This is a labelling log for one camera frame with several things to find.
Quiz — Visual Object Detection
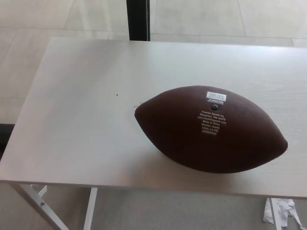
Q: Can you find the brown junior football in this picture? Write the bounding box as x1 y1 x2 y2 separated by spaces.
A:
133 84 289 174

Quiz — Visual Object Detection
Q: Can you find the black vertical pillar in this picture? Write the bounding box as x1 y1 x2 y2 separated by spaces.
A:
126 0 151 41

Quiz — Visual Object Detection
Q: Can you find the white straight table leg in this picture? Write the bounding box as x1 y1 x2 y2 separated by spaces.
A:
83 187 98 230
268 197 283 230

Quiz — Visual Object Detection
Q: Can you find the white slanted table leg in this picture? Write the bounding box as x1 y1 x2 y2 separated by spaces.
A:
9 184 70 230

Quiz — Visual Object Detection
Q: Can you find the crumpled white paper strip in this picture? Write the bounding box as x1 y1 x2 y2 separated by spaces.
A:
261 197 304 230

